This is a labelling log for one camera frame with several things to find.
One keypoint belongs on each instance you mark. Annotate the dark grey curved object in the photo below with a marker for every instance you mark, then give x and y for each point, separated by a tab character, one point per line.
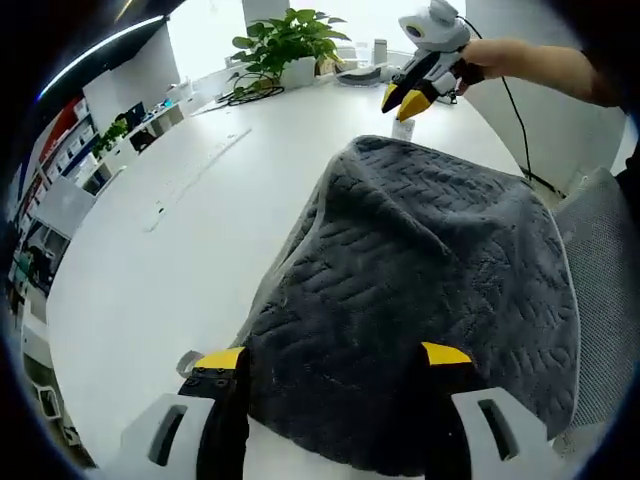
365	76

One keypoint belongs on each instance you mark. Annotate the person's right hand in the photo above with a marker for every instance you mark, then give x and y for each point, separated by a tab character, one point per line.
475	62

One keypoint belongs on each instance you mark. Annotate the shelf with white boxes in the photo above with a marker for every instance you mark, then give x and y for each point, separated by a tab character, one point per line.
50	145

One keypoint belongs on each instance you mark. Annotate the grey textured towel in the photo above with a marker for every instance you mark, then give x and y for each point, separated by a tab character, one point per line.
425	280

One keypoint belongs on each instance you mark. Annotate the ceiling light strip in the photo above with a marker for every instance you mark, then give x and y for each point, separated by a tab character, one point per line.
100	47

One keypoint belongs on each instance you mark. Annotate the small green plant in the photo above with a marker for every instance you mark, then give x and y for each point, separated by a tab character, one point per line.
111	137

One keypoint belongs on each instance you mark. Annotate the white desk with cabinets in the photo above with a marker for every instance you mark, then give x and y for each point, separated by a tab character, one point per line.
142	135

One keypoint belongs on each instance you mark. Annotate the green potted plant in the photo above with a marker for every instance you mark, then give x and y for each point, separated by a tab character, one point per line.
287	45

